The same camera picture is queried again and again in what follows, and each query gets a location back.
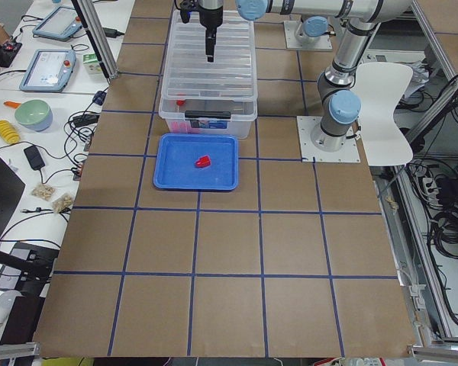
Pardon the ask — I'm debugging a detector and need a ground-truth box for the snack bag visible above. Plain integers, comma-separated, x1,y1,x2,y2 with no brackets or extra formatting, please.
52,193,74,214
31,183,56,201

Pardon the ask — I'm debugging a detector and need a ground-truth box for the clear plastic storage box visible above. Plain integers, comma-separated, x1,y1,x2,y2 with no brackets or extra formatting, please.
159,98,257,139

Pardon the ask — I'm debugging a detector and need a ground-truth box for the teach pendant far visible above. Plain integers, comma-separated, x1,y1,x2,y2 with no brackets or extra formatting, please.
32,6,82,41

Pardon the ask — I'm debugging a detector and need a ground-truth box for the clear plastic box lid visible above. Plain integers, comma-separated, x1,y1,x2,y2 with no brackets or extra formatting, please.
161,9,259,103

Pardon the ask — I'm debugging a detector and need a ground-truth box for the green carton box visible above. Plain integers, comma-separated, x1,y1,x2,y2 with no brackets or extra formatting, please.
82,53,102,75

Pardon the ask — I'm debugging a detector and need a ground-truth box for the toy carrot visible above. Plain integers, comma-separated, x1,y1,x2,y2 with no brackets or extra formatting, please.
4,101,21,109

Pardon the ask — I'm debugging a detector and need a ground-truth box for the teach pendant near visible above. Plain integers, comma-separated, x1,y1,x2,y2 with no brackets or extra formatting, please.
19,50,76,92

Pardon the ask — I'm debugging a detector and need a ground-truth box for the blue plastic tray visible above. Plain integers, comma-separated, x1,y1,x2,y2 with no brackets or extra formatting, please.
153,133,239,191

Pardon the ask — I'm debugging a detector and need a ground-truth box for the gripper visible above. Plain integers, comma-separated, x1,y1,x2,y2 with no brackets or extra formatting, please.
198,0,224,63

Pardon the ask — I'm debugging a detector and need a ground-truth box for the aluminium frame post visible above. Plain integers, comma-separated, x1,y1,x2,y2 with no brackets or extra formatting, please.
71,0,118,80

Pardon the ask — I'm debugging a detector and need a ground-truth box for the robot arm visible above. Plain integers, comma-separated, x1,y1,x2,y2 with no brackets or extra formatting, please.
235,1,411,152
298,15,329,43

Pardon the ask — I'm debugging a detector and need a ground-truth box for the snack bag right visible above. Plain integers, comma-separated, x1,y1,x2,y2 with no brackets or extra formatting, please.
52,193,74,214

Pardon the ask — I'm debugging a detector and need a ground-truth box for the yellow toy corn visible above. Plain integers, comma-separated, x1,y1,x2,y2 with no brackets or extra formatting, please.
0,120,21,145

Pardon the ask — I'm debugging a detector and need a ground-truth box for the black box latch handle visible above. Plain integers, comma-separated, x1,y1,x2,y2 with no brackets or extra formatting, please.
184,111,231,120

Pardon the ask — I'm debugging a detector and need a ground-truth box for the green blue bowl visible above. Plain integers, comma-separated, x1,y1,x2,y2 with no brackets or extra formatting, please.
15,99,53,132

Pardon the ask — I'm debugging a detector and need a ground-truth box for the teach pendant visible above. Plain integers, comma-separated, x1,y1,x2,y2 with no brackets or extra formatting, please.
19,50,76,92
32,6,82,41

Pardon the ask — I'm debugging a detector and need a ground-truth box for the black power adapter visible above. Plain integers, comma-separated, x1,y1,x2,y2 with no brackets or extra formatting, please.
24,145,45,171

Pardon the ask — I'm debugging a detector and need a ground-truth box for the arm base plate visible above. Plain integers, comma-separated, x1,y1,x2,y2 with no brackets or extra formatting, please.
297,116,360,163
283,20,332,52

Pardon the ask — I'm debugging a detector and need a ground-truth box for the red block lone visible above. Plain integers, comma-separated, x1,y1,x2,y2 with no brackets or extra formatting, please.
195,155,211,169

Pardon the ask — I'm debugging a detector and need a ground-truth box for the red block cluster lower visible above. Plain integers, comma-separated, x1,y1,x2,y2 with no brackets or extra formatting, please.
169,120,198,133

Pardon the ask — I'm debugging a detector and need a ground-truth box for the snack bag left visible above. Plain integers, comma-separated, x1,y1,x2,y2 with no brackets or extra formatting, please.
31,183,56,201

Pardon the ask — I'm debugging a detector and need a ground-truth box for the white plastic chair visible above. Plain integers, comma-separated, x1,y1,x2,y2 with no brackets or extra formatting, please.
352,62,413,166

